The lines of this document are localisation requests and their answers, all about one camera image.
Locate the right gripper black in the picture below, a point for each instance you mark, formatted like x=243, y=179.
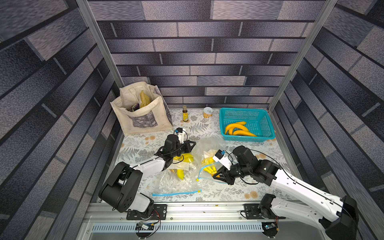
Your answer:
x=225, y=171

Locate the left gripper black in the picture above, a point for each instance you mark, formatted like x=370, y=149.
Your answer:
x=188, y=148

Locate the banana bunch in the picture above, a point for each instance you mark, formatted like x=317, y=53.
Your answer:
x=182, y=165
x=209, y=165

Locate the clear zip-top bag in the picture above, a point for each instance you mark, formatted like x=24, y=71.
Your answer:
x=207, y=144
x=171, y=185

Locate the single orange banana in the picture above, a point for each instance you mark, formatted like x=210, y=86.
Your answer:
x=239, y=126

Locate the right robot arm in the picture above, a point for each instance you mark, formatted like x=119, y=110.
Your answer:
x=335, y=216

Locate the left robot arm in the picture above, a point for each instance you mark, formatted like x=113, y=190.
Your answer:
x=120, y=190

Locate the beige canvas tote bag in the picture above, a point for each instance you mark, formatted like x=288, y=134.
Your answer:
x=153, y=117

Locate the small brown sauce bottle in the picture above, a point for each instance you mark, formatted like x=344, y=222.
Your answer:
x=185, y=114

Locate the small yellow tin can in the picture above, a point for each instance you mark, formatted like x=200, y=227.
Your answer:
x=207, y=112

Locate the yellow item in tote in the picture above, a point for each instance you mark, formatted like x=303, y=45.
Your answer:
x=145, y=100

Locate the right circuit board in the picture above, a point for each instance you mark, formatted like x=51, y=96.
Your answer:
x=269, y=226

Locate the circuit board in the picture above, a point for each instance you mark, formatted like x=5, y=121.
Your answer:
x=144, y=227
x=269, y=226

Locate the teal plastic basket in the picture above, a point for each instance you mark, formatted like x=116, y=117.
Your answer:
x=257, y=121

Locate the left circuit board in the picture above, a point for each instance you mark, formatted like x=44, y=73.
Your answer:
x=144, y=227

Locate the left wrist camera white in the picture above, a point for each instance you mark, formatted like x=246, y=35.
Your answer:
x=182, y=135

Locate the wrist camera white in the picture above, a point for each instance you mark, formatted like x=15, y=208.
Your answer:
x=222, y=157
x=182, y=135

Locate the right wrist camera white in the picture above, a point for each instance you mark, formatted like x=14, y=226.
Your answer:
x=222, y=157

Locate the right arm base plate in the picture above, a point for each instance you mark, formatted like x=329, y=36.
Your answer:
x=255, y=212

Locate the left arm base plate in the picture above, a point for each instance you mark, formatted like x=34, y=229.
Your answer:
x=154, y=212

